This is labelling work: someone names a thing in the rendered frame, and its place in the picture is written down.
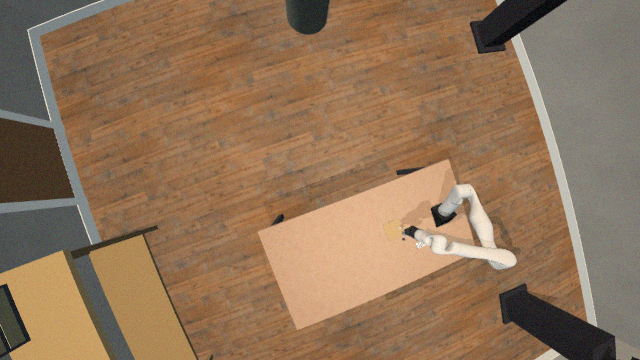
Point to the tan square mat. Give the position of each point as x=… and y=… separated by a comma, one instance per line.
x=392, y=229

